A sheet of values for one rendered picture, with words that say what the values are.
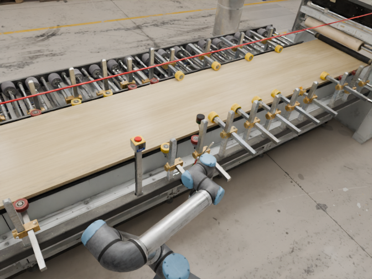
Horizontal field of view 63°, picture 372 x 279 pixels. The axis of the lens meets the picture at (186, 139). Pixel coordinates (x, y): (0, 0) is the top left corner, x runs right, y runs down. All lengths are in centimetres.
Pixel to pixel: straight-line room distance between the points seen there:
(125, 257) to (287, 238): 208
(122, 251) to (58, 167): 107
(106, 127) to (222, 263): 149
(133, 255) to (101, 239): 14
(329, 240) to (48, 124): 265
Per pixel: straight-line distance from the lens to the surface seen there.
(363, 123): 439
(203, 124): 208
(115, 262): 125
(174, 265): 176
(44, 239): 212
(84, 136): 236
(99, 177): 223
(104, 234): 128
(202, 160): 162
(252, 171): 347
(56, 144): 234
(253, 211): 313
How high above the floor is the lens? 247
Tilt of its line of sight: 43 degrees down
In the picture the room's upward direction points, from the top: 7 degrees clockwise
